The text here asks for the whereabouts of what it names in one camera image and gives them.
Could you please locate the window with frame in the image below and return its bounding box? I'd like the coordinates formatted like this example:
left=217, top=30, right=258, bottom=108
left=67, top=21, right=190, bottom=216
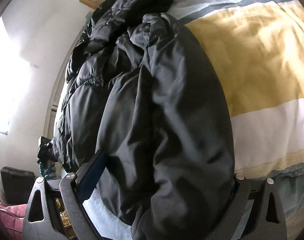
left=0, top=18, right=31, bottom=135

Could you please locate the pink bag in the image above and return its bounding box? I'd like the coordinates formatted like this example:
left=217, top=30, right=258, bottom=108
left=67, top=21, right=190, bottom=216
left=0, top=203, right=27, bottom=239

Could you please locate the black puffer down coat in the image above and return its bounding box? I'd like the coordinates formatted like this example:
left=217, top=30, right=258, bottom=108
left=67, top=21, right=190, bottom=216
left=52, top=0, right=234, bottom=239

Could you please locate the striped duvet cover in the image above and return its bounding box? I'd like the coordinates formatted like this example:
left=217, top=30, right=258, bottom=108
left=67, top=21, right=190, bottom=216
left=169, top=0, right=304, bottom=178

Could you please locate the blue gloved left hand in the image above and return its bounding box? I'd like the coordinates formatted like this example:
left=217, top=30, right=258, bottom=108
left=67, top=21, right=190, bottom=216
left=39, top=160, right=59, bottom=180

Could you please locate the black case on floor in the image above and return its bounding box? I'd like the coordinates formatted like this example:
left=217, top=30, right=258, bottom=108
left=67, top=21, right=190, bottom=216
left=0, top=166, right=35, bottom=205

